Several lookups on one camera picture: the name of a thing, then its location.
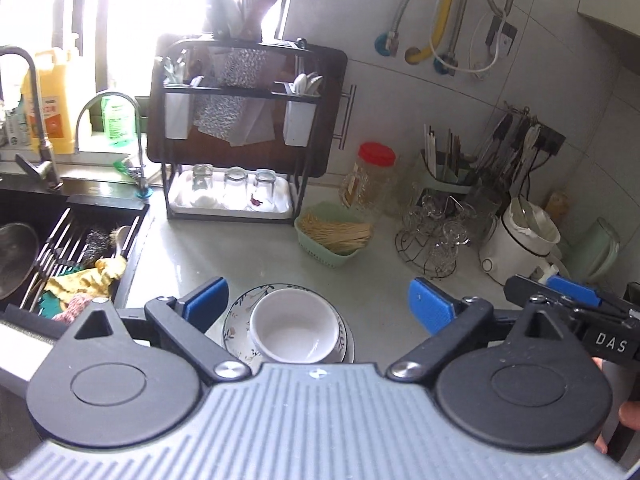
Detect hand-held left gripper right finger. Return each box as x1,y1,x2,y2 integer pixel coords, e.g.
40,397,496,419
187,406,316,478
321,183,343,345
385,277,574,382

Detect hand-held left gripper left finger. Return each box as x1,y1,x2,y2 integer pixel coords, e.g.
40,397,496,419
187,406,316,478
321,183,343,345
66,276,252,382

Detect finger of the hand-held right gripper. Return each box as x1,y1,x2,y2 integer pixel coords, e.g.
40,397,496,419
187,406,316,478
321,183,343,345
504,274,597,322
546,274,628,312

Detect cream floral plate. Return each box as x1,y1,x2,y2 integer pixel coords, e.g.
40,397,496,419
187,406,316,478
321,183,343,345
221,285,348,366

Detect light blue bowl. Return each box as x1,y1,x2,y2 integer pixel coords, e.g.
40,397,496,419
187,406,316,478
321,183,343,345
249,288,341,365

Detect person's right hand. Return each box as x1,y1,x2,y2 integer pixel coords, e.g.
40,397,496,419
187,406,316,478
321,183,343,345
619,398,640,434

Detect white rice cooker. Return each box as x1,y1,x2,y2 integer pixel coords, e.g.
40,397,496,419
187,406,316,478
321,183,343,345
479,197,562,287

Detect set of clear glass cups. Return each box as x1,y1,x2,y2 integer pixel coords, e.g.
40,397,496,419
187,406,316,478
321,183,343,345
402,195,471,274

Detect clear glass pitcher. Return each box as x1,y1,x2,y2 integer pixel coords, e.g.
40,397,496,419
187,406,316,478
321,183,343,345
462,187,503,249

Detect green plastic basket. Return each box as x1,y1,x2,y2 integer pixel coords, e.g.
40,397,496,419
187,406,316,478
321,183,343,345
294,201,375,269

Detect white drip tray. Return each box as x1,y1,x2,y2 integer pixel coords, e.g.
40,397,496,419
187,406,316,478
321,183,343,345
167,170,294,219

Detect upturned drinking glass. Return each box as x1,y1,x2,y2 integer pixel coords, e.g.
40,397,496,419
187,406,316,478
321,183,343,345
252,168,278,209
191,163,214,197
223,166,249,207

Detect dried noodles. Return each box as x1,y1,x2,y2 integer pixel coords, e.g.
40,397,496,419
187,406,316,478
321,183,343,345
299,212,374,254

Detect steel wool scourer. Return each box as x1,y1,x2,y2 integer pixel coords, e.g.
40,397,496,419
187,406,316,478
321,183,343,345
80,230,115,267

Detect yellow cloth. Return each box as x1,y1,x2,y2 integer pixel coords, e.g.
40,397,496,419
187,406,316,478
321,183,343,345
45,257,127,302

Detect pink scrubber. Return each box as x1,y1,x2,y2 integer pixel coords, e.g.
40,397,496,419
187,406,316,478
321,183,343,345
52,294,97,324

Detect clear jar red lid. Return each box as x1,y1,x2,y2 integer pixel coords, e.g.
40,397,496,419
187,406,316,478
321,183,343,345
350,142,398,211

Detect hanging kitchen utensils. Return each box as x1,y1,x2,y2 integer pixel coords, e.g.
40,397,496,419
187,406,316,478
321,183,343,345
475,109,547,197

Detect black sink drain rack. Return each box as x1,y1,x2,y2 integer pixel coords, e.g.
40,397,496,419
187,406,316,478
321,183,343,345
20,195,151,322

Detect green dish brush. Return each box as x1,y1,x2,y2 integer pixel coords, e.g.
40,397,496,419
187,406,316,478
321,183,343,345
112,156,149,184

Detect bundle of chopsticks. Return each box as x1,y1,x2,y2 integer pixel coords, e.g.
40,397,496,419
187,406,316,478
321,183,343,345
424,125,467,181

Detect green scrub pad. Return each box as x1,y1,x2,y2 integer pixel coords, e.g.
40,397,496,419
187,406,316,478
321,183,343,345
37,292,64,317

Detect small steel faucet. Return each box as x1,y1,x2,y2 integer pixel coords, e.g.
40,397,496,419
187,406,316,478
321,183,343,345
75,91,151,199

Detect white utensil cup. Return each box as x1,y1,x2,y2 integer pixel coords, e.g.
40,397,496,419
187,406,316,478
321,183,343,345
282,95,317,147
164,87,194,140

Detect steel bowl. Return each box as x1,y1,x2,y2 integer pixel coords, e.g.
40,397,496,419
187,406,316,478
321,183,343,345
0,222,41,302

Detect green plastic bottle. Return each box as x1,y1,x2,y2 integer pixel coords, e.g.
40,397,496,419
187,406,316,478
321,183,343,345
101,95,137,149

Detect black dish rack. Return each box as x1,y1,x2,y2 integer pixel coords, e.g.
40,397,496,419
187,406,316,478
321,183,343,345
150,34,332,222

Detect black kitchen sink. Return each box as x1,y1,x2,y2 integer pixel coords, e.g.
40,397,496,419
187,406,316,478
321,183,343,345
0,180,151,322

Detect dark wooden cutting board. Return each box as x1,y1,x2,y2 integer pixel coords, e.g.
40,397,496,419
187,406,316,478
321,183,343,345
146,35,349,179

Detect steel forks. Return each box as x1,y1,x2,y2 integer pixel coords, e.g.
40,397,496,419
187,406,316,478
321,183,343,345
160,55,189,86

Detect white spoons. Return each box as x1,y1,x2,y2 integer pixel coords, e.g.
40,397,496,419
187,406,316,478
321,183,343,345
287,72,325,99

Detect tall steel faucet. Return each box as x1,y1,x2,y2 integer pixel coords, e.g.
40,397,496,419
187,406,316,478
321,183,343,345
0,46,64,192

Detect yellow oil jug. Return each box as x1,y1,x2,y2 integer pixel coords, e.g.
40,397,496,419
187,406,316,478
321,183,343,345
21,49,81,156

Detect small white bottle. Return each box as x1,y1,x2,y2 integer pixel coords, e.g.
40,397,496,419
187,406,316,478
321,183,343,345
2,105,31,149

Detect bunch of kitchen knives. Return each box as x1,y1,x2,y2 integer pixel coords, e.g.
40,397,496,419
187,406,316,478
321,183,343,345
202,0,286,41

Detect window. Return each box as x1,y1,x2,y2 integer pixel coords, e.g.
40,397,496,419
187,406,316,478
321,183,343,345
0,0,297,152

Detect white floral pot with handle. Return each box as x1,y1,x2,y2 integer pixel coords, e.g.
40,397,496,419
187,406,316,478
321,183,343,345
530,262,562,287

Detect wire cup holder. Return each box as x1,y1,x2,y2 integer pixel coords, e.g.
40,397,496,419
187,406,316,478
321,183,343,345
395,195,474,279

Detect black wall hook rail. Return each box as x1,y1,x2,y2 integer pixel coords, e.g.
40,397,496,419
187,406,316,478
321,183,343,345
502,102,567,157

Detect steel bar handle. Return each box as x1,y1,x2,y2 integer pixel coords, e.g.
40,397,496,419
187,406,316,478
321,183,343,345
337,85,357,151

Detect white cable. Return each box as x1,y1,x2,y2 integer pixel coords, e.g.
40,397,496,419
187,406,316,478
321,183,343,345
434,0,504,81

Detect wall socket with plug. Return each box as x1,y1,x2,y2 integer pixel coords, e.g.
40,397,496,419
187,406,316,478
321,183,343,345
485,15,519,59

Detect steel flexible hose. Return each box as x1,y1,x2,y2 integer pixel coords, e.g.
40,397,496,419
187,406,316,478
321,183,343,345
375,0,426,57
434,0,524,74

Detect yellow gas hose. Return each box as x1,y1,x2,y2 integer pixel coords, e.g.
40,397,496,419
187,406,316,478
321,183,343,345
405,0,461,66

